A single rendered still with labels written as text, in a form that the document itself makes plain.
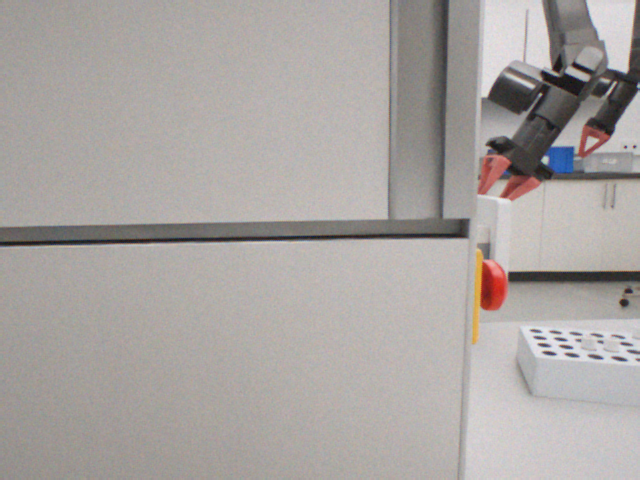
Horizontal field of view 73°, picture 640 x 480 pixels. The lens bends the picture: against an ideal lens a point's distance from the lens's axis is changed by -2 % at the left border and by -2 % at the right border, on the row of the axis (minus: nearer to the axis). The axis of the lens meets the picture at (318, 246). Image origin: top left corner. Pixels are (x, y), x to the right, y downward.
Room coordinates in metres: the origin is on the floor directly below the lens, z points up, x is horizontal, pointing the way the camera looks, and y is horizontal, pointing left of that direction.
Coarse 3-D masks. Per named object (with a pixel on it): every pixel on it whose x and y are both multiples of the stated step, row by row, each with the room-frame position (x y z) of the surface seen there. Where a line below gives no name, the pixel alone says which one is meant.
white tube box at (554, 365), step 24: (528, 336) 0.42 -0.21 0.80; (552, 336) 0.41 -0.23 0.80; (576, 336) 0.41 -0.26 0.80; (600, 336) 0.42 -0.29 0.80; (624, 336) 0.41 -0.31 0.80; (528, 360) 0.39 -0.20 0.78; (552, 360) 0.36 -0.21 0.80; (576, 360) 0.36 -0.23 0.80; (600, 360) 0.36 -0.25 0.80; (624, 360) 0.36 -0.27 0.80; (528, 384) 0.38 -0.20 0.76; (552, 384) 0.36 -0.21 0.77; (576, 384) 0.36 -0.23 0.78; (600, 384) 0.35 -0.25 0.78; (624, 384) 0.35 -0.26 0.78
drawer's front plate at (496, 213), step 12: (480, 204) 0.57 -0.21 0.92; (492, 204) 0.53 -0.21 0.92; (504, 204) 0.52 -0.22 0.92; (480, 216) 0.57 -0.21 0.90; (492, 216) 0.53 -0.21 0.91; (504, 216) 0.52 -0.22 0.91; (492, 228) 0.53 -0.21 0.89; (504, 228) 0.52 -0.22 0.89; (492, 240) 0.53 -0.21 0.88; (504, 240) 0.52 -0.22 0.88; (492, 252) 0.53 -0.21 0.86; (504, 252) 0.52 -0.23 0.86; (504, 264) 0.52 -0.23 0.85
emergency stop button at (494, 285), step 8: (488, 264) 0.33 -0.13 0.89; (496, 264) 0.33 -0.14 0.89; (488, 272) 0.32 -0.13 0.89; (496, 272) 0.32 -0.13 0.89; (504, 272) 0.32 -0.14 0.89; (488, 280) 0.32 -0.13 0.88; (496, 280) 0.31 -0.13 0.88; (504, 280) 0.32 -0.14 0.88; (488, 288) 0.32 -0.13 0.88; (496, 288) 0.31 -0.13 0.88; (504, 288) 0.31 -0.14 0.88; (480, 296) 0.33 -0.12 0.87; (488, 296) 0.32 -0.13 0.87; (496, 296) 0.31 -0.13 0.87; (504, 296) 0.31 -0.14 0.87; (480, 304) 0.33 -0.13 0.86; (488, 304) 0.32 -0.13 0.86; (496, 304) 0.32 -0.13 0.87
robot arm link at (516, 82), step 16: (592, 48) 0.68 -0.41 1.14; (512, 64) 0.73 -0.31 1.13; (528, 64) 0.72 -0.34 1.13; (576, 64) 0.68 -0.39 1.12; (592, 64) 0.67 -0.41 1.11; (496, 80) 0.72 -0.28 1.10; (512, 80) 0.71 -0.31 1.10; (528, 80) 0.70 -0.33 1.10; (544, 80) 0.72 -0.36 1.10; (560, 80) 0.70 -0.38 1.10; (576, 80) 0.68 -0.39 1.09; (496, 96) 0.72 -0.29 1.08; (512, 96) 0.70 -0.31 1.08; (528, 96) 0.69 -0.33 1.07
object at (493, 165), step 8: (488, 152) 0.72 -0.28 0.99; (496, 152) 0.69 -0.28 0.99; (488, 160) 0.71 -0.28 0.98; (496, 160) 0.67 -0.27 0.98; (504, 160) 0.67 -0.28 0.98; (488, 168) 0.72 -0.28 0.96; (496, 168) 0.67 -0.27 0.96; (504, 168) 0.67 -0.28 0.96; (512, 168) 0.71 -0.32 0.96; (480, 176) 0.72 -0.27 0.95; (488, 176) 0.69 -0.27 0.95; (496, 176) 0.68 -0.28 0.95; (480, 184) 0.71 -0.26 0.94; (488, 184) 0.68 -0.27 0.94; (480, 192) 0.69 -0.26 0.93
